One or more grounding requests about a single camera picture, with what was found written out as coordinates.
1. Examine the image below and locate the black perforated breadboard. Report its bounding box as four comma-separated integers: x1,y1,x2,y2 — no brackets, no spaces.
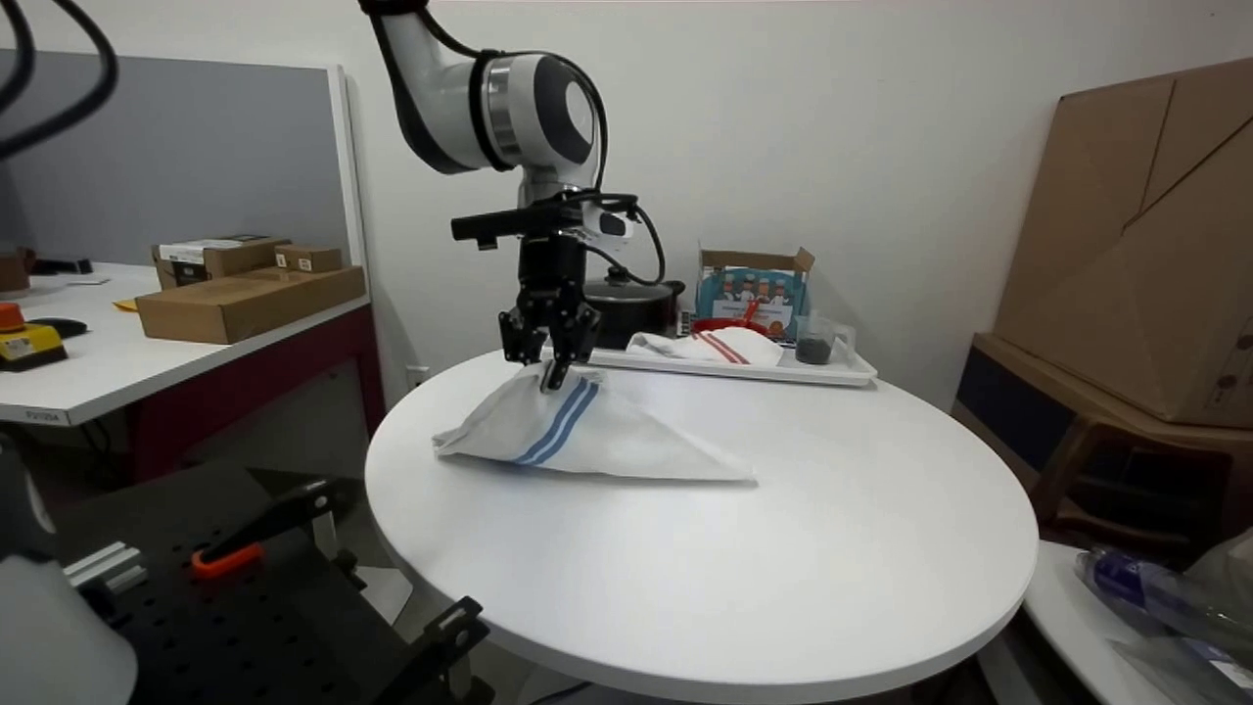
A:
50,460,496,705

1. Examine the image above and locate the small closed cardboard box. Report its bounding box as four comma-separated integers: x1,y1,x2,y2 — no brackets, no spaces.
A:
272,240,349,277

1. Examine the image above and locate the clear plastic bag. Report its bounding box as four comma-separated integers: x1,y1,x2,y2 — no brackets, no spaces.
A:
1079,526,1253,688

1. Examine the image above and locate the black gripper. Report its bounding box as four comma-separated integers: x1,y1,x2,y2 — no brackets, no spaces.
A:
496,230,605,390

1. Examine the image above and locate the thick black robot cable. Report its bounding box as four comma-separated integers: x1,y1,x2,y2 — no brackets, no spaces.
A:
0,0,38,115
0,0,126,163

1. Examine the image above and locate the white rectangular tray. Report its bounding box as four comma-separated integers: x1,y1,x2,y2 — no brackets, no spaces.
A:
538,322,881,390

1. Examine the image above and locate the wooden stand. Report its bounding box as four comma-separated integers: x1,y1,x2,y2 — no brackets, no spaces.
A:
951,330,1253,569

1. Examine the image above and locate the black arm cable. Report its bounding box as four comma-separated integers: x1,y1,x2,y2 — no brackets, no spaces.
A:
590,191,677,292

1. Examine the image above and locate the red striped white towel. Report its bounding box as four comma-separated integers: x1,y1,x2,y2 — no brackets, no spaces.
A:
624,325,794,375

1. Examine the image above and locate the large brown cardboard box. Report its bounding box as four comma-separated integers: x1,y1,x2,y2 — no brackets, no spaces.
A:
991,55,1253,435

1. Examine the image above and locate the small black desk item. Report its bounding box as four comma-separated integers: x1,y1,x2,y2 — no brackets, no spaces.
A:
23,251,98,281
23,312,92,339

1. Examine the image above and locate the grey partition panel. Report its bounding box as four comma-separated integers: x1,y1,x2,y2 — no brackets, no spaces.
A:
0,48,367,272

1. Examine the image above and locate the blue striped white towel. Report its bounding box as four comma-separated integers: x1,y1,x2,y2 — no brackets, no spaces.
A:
430,363,759,490

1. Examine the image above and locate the open small cardboard box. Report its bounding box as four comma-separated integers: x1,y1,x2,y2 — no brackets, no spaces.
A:
149,230,299,292

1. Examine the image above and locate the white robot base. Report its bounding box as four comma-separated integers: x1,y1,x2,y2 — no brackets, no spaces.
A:
0,435,143,705

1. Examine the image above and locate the white desk with maroon frame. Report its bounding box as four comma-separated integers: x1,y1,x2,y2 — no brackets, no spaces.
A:
0,259,392,490

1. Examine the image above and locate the white round side table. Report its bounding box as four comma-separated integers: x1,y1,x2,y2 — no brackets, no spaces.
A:
1021,538,1253,705

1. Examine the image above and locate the blue printed cardboard box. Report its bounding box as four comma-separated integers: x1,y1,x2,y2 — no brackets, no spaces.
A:
690,247,820,343

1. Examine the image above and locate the small red object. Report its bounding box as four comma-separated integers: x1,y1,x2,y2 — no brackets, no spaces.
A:
710,309,774,338

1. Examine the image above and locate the flat brown cardboard box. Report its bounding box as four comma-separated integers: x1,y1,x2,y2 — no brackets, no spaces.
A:
132,264,371,347

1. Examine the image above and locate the aluminium bar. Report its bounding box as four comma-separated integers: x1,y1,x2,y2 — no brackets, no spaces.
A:
60,538,149,594

